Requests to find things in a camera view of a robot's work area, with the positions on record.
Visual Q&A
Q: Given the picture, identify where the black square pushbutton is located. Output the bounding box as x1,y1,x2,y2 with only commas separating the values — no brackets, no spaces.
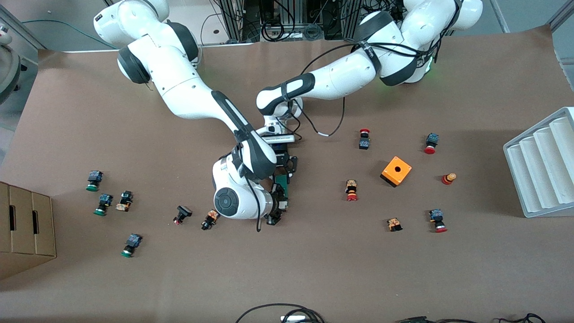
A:
173,205,193,225

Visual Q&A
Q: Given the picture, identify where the brown cardboard box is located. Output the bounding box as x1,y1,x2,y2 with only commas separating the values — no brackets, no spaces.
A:
0,181,57,281

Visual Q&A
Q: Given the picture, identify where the black button orange contact block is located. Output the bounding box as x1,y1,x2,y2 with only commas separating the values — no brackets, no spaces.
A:
115,191,134,212

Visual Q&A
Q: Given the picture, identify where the aluminium equipment rack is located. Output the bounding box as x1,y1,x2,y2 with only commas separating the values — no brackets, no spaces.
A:
215,0,404,43

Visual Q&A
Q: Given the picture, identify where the white board with hole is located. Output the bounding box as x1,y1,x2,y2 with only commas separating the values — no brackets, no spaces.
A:
63,0,256,53

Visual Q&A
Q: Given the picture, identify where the coiled black cable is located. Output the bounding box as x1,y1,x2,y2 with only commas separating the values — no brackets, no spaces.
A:
261,18,286,42

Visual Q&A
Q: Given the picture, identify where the grey round stand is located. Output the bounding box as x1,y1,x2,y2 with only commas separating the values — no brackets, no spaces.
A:
0,22,27,105

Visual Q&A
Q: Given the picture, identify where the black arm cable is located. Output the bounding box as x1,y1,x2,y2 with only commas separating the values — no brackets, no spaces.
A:
289,40,449,137
231,130,265,233

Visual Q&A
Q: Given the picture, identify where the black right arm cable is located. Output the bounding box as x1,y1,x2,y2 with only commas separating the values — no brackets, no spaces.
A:
231,130,265,233

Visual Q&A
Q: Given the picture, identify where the brown paper table cover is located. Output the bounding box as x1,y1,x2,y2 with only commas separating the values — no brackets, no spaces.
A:
0,25,574,323

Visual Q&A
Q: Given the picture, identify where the thin black cable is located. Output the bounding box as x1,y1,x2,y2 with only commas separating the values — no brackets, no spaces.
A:
498,313,548,323

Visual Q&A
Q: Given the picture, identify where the grey ribbed plastic tray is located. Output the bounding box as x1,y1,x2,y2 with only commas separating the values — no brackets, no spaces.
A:
503,107,574,218

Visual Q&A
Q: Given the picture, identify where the thin green cable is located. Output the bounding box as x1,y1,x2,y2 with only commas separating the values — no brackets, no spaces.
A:
22,19,106,45

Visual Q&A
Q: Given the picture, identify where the black cable bundle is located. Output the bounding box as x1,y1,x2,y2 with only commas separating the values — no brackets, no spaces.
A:
359,0,406,16

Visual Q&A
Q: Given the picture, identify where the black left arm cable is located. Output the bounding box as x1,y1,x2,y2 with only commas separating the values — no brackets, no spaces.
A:
289,40,449,137

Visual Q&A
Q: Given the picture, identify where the green pushbutton switch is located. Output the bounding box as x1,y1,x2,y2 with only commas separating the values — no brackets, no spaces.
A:
120,233,143,258
94,194,113,216
86,170,104,192

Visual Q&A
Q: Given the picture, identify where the black looped cable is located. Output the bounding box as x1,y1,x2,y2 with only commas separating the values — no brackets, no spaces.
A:
235,303,326,323

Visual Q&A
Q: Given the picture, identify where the black cable with connector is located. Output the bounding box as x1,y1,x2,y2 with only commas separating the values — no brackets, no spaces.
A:
395,316,494,323

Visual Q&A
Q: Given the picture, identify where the orange button enclosure box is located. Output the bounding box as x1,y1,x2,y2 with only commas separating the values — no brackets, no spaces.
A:
380,156,413,188

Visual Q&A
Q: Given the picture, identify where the grey aluminium profile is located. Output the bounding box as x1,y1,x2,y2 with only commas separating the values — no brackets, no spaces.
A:
546,0,574,32
0,7,48,50

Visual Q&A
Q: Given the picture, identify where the black selector orange contact block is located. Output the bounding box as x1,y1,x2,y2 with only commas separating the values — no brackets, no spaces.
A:
201,209,220,231

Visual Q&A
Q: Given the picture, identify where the green load switch white lever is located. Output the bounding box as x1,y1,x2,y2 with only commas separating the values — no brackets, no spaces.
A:
274,173,290,210

